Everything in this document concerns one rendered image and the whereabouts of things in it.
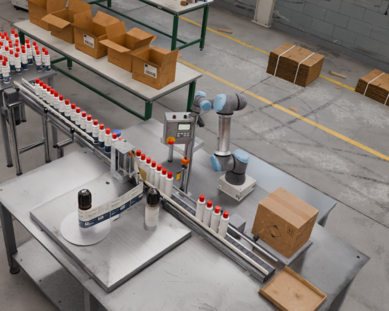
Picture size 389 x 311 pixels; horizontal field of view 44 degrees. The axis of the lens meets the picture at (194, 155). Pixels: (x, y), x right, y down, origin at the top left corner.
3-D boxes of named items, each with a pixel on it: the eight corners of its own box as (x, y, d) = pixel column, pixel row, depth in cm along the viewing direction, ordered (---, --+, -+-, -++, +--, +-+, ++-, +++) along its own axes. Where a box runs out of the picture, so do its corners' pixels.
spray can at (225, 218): (215, 235, 307) (220, 211, 295) (221, 231, 311) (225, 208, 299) (221, 240, 305) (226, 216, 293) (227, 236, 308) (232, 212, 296)
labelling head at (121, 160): (110, 173, 344) (110, 144, 329) (123, 166, 353) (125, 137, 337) (122, 183, 337) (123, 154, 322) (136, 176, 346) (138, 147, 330)
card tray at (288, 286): (258, 292, 281) (259, 287, 279) (283, 269, 298) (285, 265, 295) (301, 326, 266) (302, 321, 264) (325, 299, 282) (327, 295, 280)
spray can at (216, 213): (207, 230, 310) (211, 207, 298) (213, 226, 314) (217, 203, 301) (213, 234, 308) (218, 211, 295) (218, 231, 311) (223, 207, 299)
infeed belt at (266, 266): (94, 150, 371) (94, 147, 369) (103, 147, 376) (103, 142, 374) (265, 281, 287) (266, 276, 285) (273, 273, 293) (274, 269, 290)
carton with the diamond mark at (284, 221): (250, 232, 317) (258, 202, 301) (271, 216, 332) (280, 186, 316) (288, 259, 302) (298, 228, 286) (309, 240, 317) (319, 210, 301)
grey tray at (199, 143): (160, 142, 373) (160, 136, 370) (177, 131, 386) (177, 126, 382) (186, 157, 360) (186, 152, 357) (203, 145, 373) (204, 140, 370)
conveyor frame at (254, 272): (93, 152, 371) (93, 147, 368) (104, 147, 378) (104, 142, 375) (263, 283, 287) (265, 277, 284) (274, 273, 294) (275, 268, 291)
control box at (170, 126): (162, 136, 318) (164, 111, 307) (188, 136, 322) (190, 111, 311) (165, 145, 310) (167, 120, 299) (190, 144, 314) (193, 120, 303)
